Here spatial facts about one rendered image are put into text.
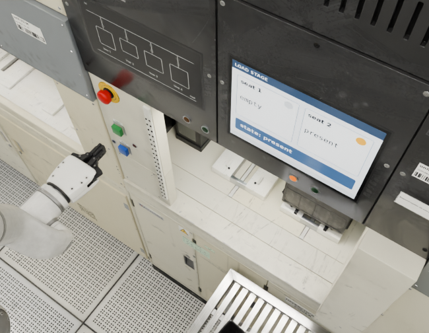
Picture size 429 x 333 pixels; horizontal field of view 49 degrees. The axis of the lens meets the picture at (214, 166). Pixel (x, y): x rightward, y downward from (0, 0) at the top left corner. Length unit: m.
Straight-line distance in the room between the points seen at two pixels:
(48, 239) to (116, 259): 1.36
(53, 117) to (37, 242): 0.85
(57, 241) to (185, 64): 0.51
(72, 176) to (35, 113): 0.70
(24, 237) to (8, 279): 1.50
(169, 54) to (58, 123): 1.01
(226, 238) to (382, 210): 0.71
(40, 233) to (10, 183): 1.75
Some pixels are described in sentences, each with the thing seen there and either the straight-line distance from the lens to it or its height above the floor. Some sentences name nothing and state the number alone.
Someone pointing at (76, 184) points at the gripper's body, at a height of 1.22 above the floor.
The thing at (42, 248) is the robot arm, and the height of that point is 1.27.
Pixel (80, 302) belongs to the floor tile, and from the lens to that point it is 2.45.
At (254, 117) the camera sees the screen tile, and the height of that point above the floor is 1.56.
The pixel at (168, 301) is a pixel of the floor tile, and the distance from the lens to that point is 2.37.
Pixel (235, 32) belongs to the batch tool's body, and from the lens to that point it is 0.79.
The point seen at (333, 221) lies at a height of 0.99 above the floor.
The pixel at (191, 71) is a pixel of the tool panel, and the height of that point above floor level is 1.60.
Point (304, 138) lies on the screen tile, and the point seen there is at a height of 1.57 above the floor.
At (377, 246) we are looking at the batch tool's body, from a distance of 0.99.
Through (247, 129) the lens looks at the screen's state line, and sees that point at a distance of 0.94.
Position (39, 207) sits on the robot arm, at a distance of 1.24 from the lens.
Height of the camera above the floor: 2.27
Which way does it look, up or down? 58 degrees down
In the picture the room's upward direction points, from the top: 1 degrees counter-clockwise
